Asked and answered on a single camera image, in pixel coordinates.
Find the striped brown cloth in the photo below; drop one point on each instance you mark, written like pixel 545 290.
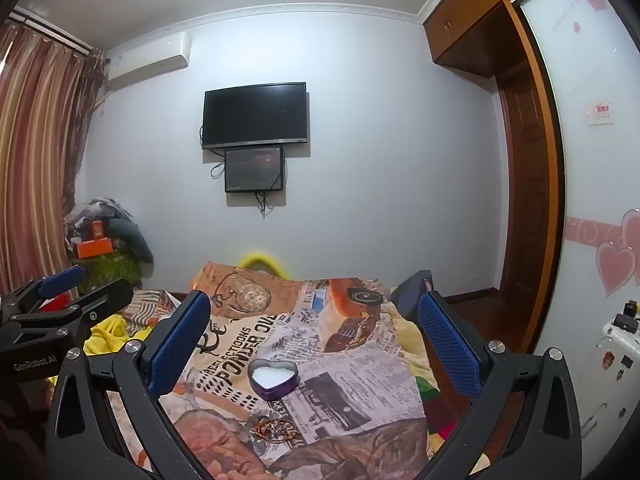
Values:
pixel 147 305

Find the black wall television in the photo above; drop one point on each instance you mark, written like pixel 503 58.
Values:
pixel 255 115

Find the small red box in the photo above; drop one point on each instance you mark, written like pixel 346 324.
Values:
pixel 97 230

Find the brown wooden door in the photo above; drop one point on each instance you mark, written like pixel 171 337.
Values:
pixel 525 210

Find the pale yellow sheet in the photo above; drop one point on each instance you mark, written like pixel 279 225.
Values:
pixel 415 345

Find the red flat box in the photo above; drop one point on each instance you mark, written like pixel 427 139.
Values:
pixel 55 302

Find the newspaper print blanket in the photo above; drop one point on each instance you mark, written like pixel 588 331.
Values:
pixel 350 360

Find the small black wall monitor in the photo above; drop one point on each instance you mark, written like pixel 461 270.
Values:
pixel 254 170

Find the purple heart-shaped tin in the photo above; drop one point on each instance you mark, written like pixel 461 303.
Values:
pixel 274 394

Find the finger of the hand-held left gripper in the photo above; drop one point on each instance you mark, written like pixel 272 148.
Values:
pixel 107 297
pixel 62 280

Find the dark blue bag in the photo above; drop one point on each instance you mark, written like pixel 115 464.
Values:
pixel 407 295

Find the yellow cloth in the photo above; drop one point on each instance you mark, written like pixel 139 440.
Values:
pixel 107 332

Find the pile of clothes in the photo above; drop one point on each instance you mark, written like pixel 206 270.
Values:
pixel 95 210

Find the colourful green pink cloth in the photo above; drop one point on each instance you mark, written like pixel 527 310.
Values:
pixel 440 410

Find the striped brown curtain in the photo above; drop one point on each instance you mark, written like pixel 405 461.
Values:
pixel 35 160

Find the white wardrobe sliding door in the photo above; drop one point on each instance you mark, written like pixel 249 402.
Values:
pixel 595 170

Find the white air conditioner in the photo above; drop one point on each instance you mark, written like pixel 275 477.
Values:
pixel 150 57

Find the orange box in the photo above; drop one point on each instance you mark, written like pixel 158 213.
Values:
pixel 92 249

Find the grey pillow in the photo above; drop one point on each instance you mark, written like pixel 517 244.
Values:
pixel 132 240

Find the yellow hoop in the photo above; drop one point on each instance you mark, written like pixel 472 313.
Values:
pixel 260 260

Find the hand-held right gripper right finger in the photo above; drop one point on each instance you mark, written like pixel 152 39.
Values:
pixel 445 345

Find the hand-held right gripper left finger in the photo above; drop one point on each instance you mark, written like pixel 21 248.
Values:
pixel 180 342

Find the wooden overhead cabinet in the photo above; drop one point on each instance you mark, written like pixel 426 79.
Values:
pixel 470 15

